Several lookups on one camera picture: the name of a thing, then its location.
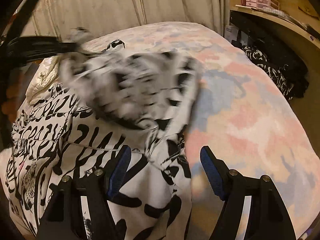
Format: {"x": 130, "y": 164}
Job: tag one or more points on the beige patterned curtain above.
{"x": 101, "y": 17}

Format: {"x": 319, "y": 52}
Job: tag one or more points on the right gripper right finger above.
{"x": 268, "y": 215}

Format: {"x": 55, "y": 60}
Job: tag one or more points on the wooden shelf desk unit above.
{"x": 296, "y": 24}

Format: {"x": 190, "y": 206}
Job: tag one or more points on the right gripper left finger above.
{"x": 63, "y": 217}

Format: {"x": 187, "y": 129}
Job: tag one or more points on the cream shiny puffer jacket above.
{"x": 45, "y": 75}

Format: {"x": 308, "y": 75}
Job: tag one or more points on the black white patterned garment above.
{"x": 290, "y": 81}

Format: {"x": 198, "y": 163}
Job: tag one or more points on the white black graffiti print jacket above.
{"x": 102, "y": 102}

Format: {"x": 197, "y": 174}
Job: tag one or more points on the pastel patterned bed cover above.
{"x": 242, "y": 116}

